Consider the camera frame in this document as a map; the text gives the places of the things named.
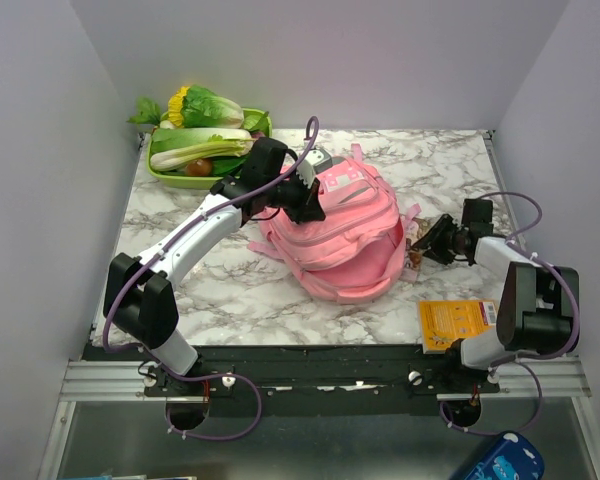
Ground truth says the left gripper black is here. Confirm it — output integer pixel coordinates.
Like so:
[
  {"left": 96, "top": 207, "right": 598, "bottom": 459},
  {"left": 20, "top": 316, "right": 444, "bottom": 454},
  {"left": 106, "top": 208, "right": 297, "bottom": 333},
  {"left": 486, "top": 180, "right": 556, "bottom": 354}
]
[{"left": 263, "top": 167, "right": 325, "bottom": 224}]

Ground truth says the pink student backpack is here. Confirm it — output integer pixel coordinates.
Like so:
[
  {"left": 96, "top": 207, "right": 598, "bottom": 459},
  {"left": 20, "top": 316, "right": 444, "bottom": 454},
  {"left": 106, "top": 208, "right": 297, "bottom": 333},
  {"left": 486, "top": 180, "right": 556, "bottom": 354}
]
[{"left": 248, "top": 143, "right": 421, "bottom": 304}]

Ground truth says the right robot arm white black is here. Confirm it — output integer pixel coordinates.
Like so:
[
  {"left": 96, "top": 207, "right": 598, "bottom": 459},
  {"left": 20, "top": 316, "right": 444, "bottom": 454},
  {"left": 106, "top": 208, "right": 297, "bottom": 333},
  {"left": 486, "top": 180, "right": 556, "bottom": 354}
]
[{"left": 412, "top": 192, "right": 580, "bottom": 392}]

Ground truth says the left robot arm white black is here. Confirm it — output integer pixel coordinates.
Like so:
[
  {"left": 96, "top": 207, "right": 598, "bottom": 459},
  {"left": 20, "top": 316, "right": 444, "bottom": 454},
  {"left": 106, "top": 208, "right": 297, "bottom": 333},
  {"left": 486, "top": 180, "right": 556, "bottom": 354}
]
[{"left": 103, "top": 137, "right": 325, "bottom": 395}]

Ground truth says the orange yellow booklet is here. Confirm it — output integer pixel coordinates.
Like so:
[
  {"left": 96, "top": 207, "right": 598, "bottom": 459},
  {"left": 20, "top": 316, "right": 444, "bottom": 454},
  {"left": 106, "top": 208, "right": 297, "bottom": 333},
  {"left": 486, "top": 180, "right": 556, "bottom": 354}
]
[{"left": 418, "top": 300, "right": 498, "bottom": 354}]

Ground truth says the brown toy mushroom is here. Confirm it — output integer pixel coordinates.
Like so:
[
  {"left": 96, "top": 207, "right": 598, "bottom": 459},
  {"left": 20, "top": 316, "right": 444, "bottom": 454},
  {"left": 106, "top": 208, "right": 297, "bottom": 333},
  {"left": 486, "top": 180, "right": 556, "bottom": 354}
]
[{"left": 184, "top": 158, "right": 213, "bottom": 177}]

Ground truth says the green plastic tray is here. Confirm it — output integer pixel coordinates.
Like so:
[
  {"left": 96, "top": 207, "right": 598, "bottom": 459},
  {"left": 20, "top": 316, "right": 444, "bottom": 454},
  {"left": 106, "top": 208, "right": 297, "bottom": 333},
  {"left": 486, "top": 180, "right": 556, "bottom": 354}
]
[{"left": 145, "top": 109, "right": 272, "bottom": 189}]

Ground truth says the upper toy cabbage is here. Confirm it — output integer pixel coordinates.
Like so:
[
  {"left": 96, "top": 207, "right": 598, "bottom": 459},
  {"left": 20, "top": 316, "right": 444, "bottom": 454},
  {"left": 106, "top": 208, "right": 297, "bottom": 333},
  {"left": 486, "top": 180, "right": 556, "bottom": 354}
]
[{"left": 180, "top": 85, "right": 244, "bottom": 128}]

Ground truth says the yellow artificial flower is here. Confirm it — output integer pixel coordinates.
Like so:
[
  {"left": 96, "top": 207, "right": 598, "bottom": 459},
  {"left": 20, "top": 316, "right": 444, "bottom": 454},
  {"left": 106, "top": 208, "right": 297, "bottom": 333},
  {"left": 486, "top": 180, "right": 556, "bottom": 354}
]
[{"left": 167, "top": 86, "right": 189, "bottom": 128}]

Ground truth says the green artificial leaf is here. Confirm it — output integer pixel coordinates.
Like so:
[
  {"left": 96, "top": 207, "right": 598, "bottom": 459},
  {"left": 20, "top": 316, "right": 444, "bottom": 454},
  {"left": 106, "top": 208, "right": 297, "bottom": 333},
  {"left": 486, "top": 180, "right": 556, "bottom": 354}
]
[{"left": 127, "top": 96, "right": 162, "bottom": 126}]

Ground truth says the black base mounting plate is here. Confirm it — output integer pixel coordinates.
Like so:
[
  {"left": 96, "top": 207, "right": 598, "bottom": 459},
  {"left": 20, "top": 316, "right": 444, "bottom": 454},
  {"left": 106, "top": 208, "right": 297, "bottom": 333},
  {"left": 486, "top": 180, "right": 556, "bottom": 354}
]
[{"left": 82, "top": 345, "right": 570, "bottom": 424}]

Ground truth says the blue pencil case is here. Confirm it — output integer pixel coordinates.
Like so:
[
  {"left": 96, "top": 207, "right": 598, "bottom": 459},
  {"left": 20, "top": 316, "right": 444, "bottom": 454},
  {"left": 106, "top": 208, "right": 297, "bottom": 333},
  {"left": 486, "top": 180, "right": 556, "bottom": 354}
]
[{"left": 451, "top": 431, "right": 545, "bottom": 480}]

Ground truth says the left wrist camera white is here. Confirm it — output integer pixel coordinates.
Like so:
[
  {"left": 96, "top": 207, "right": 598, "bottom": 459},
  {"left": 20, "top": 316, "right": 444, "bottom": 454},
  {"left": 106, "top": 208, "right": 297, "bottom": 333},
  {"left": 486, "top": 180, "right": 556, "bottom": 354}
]
[{"left": 296, "top": 148, "right": 333, "bottom": 187}]

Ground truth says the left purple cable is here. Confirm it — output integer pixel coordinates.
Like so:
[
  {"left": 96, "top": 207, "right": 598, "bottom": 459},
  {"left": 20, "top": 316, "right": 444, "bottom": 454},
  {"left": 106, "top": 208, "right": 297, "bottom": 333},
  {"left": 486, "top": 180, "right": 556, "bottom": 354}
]
[{"left": 102, "top": 116, "right": 321, "bottom": 441}]

